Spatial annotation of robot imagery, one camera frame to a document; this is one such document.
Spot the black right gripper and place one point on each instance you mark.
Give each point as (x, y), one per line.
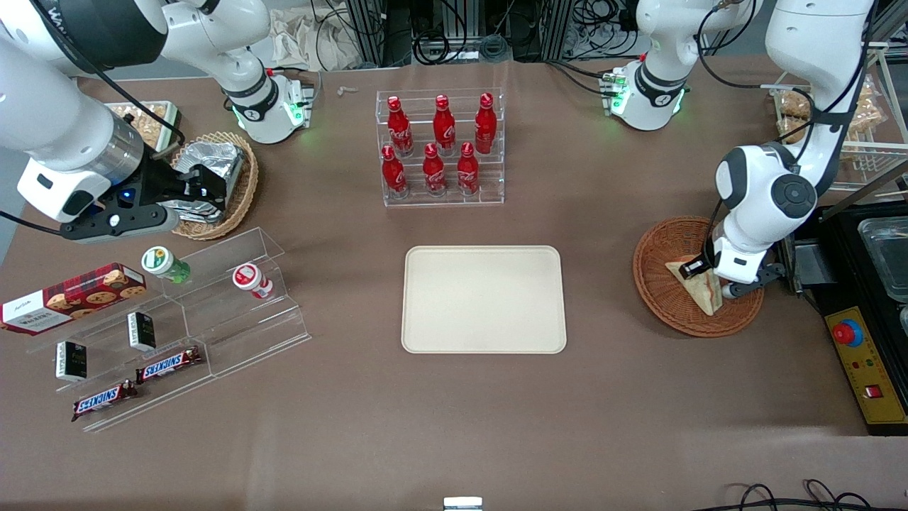
(160, 183)

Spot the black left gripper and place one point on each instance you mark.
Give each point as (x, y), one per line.
(691, 267)

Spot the triangular sandwich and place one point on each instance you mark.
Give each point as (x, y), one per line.
(702, 292)

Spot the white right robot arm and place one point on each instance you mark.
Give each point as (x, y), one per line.
(42, 106)

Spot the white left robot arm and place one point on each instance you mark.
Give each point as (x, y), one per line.
(773, 191)

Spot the brown wicker basket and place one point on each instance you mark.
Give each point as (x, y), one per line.
(660, 284)

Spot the light wicker basket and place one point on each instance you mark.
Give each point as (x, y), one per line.
(245, 188)

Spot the snack filled plastic tray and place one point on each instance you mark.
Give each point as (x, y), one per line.
(145, 121)

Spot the beige rectangular tray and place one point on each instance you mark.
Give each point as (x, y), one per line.
(484, 299)

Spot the silver foil packs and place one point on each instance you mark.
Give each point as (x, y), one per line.
(213, 157)

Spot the green capped small bottle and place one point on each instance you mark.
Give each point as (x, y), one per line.
(163, 263)

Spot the red capped small bottle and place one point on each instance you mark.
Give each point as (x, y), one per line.
(250, 279)

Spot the clear acrylic step shelf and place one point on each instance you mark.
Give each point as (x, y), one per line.
(241, 333)

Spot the small black carton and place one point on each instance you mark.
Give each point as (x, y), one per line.
(71, 361)
(142, 331)

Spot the clear bagged pastry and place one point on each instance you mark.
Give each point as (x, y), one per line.
(869, 110)
(794, 106)
(791, 129)

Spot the small beige clip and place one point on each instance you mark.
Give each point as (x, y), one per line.
(347, 90)

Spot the red cookie box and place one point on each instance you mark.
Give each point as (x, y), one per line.
(71, 298)

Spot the crumpled beige cloth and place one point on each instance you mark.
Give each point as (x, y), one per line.
(305, 39)

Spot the Snickers chocolate bar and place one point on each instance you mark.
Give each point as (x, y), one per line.
(169, 365)
(103, 400)

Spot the red cola bottle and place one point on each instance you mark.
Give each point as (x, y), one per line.
(399, 129)
(433, 172)
(444, 126)
(467, 170)
(393, 174)
(485, 125)

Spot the clear plastic container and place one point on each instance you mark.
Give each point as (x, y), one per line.
(887, 255)

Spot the yellow emergency stop control box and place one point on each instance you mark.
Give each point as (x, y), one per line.
(869, 369)

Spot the clear acrylic bottle rack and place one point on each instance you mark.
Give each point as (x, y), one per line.
(489, 181)

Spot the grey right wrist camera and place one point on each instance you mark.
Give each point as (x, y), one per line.
(117, 223)

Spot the aluminium frame post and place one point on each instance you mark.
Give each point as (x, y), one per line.
(376, 32)

